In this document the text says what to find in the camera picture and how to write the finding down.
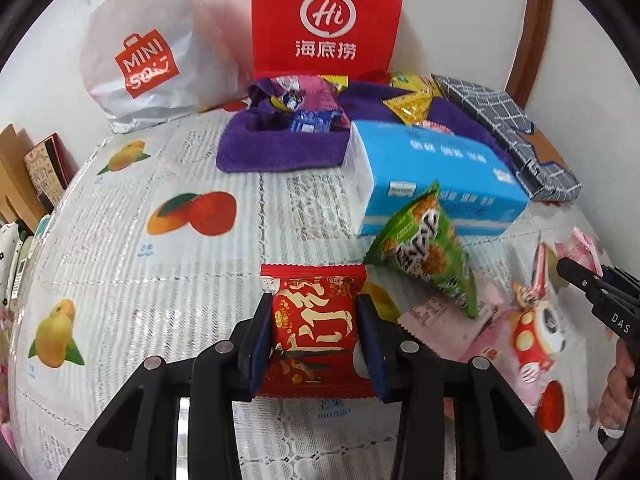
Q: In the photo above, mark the blue snack packet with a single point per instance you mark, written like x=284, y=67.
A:
x=315, y=121

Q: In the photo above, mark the red snack packet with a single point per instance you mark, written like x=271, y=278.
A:
x=312, y=320

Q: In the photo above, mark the white plastic shopping bag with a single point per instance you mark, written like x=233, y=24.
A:
x=150, y=50

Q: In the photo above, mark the green snack packet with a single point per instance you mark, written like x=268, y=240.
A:
x=425, y=245

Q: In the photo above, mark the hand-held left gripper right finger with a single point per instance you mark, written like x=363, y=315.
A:
x=372, y=355

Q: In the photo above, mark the wooden bed headboard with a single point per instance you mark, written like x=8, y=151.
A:
x=17, y=180

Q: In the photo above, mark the pale pink snack packet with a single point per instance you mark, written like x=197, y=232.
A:
x=440, y=320

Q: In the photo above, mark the brown wooden door frame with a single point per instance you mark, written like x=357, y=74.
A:
x=535, y=35

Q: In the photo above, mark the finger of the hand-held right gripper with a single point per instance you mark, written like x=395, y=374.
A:
x=582, y=282
x=625, y=282

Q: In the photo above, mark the red paper bag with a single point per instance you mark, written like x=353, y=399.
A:
x=325, y=15

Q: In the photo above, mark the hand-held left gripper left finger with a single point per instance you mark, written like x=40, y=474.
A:
x=260, y=355

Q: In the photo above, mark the grey plaid folded cloth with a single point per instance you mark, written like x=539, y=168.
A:
x=515, y=135

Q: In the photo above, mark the panda print snack packet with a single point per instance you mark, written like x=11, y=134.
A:
x=530, y=340

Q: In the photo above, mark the person's right hand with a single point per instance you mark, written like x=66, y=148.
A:
x=617, y=405

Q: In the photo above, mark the purple snack packet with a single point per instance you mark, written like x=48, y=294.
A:
x=295, y=92

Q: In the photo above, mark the pink white-panel snack packet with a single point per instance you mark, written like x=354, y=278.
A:
x=580, y=250

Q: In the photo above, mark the brown patterned box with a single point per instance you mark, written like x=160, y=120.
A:
x=47, y=170

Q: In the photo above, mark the purple fabric storage basket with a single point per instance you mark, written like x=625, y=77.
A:
x=280, y=150

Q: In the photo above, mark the blue tissue pack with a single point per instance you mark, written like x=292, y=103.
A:
x=440, y=175

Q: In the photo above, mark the yellow snack bag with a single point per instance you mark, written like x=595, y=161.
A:
x=407, y=80

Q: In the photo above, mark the yellow triangular snack packet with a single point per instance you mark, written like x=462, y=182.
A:
x=412, y=105

